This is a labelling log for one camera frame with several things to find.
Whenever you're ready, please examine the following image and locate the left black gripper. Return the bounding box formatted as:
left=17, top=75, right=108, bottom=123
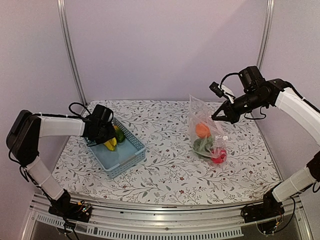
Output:
left=94, top=121, right=117, bottom=145

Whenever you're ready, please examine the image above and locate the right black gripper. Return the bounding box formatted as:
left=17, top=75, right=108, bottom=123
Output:
left=211, top=90, right=267, bottom=124

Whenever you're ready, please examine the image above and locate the yellow toy banana bunch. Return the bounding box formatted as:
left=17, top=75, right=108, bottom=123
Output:
left=103, top=125, right=118, bottom=152

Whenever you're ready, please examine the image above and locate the green orange toy mango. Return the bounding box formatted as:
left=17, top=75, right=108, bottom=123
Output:
left=113, top=125, right=126, bottom=143

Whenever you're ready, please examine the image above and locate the orange toy fruit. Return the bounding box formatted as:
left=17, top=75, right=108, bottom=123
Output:
left=195, top=123, right=211, bottom=139

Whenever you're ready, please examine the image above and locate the clear zip top bag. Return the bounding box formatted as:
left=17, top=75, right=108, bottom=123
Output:
left=188, top=95, right=228, bottom=165

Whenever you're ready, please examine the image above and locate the green toy watermelon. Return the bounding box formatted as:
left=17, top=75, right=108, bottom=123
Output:
left=192, top=136, right=214, bottom=158

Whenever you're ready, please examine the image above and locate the red toy apple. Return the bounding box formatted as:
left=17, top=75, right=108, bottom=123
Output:
left=210, top=147, right=227, bottom=164

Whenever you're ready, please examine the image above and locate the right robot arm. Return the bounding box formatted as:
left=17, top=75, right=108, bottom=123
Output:
left=209, top=66, right=320, bottom=218

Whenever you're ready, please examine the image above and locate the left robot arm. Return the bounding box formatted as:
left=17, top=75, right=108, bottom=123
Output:
left=5, top=104, right=116, bottom=217

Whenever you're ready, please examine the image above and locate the light blue plastic basket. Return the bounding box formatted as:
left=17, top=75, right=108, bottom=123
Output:
left=84, top=118, right=147, bottom=179

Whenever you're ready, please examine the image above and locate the floral table cloth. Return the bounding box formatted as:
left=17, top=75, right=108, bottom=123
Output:
left=53, top=100, right=282, bottom=205

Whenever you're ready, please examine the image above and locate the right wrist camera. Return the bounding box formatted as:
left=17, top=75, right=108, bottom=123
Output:
left=209, top=82, right=236, bottom=104

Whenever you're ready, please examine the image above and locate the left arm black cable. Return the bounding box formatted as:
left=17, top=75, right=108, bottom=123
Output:
left=68, top=101, right=93, bottom=121

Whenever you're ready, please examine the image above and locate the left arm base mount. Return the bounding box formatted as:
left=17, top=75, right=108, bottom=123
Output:
left=46, top=189, right=92, bottom=223

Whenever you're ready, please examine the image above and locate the front aluminium rail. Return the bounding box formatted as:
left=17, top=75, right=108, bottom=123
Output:
left=21, top=193, right=314, bottom=240

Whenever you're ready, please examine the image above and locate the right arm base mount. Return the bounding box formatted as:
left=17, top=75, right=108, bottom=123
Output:
left=240, top=190, right=285, bottom=235

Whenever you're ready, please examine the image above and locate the right aluminium frame post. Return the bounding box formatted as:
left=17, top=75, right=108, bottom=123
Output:
left=256, top=0, right=275, bottom=70

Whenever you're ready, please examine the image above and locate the aluminium frame post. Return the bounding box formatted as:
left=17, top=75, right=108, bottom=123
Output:
left=256, top=0, right=275, bottom=70
left=56, top=0, right=87, bottom=105

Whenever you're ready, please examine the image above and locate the left aluminium frame post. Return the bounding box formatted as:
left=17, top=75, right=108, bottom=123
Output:
left=56, top=0, right=87, bottom=105

